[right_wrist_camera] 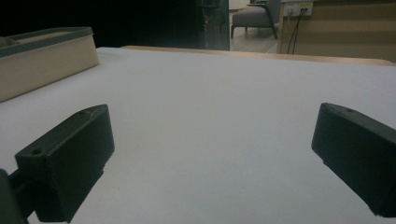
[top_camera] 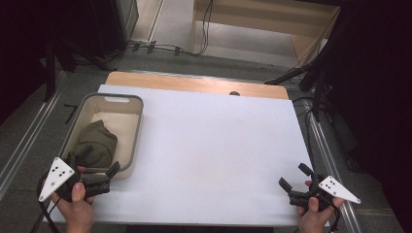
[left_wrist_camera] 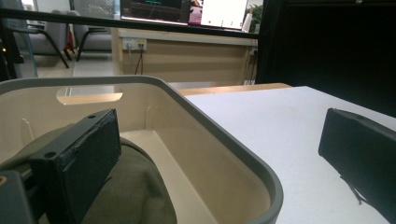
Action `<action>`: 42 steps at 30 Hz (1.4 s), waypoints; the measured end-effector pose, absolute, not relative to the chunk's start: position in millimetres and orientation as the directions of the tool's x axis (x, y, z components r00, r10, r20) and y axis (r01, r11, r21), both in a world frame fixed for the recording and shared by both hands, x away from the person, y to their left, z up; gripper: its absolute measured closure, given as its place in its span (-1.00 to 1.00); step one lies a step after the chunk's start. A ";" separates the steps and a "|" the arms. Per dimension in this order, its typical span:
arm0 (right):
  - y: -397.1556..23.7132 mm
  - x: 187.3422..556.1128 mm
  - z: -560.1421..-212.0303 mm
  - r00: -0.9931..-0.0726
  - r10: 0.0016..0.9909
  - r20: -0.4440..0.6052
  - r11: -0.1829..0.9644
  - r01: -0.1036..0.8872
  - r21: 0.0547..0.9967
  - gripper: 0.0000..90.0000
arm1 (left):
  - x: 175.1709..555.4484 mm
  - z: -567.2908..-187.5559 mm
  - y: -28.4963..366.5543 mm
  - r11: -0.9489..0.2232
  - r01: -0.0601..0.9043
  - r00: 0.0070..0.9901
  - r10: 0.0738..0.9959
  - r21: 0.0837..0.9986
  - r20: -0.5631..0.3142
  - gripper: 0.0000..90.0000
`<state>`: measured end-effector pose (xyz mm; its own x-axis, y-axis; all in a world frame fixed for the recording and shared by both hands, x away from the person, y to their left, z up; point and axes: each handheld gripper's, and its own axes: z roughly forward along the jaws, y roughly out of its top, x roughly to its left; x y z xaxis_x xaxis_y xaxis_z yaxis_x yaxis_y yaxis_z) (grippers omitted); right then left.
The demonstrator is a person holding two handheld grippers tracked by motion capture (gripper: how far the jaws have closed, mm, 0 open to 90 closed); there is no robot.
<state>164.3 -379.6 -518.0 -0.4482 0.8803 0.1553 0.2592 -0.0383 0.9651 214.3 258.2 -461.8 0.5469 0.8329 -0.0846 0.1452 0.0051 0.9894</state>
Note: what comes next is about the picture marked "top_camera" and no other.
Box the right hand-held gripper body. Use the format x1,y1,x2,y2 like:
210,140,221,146
288,174,361,213

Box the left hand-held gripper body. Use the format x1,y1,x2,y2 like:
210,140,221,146
38,156,112,203

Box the olive green pants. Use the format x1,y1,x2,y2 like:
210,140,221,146
68,119,119,170

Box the beige plastic basket grey rim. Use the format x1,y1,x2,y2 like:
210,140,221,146
57,92,145,180

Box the person's right hand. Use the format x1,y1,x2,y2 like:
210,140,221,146
296,195,346,233

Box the person's left hand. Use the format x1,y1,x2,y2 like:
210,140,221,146
51,183,95,233

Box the white table cover board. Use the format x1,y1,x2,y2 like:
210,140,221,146
48,84,330,227

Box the black metal stand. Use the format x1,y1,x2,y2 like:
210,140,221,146
263,48,336,123
42,35,119,104

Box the dark curtain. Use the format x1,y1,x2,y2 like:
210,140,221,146
324,0,412,233

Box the power strip with plugs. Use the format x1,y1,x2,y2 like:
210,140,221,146
127,38,183,56

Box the black cabinet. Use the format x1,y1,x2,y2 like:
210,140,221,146
88,0,140,60

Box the light wooden desk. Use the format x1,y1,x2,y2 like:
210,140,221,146
190,0,342,68

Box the aluminium floor rail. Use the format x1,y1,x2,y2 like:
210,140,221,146
0,71,67,199
304,100,363,233

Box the left hand-held gripper black cable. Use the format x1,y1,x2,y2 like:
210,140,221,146
30,173,62,233

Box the hand-held gripper black cable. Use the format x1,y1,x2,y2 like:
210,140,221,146
30,173,62,233
329,199,342,233

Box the right hand-held gripper black cable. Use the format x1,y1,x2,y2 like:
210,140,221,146
329,199,342,233

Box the thin black room cable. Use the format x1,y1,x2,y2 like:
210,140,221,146
291,95,318,163

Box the black hanging cables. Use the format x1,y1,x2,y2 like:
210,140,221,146
197,0,215,56

